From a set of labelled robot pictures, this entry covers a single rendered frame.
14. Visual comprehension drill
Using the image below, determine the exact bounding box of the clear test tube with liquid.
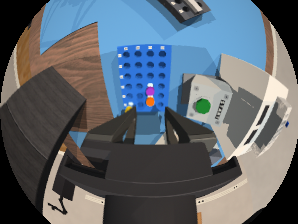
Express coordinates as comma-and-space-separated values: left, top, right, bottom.
146, 83, 155, 96

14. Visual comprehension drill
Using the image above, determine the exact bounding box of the blue tube rack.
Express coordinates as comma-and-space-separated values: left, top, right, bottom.
117, 44, 172, 112

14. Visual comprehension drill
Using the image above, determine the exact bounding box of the blue flat mat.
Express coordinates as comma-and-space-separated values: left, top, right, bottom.
40, 0, 266, 144

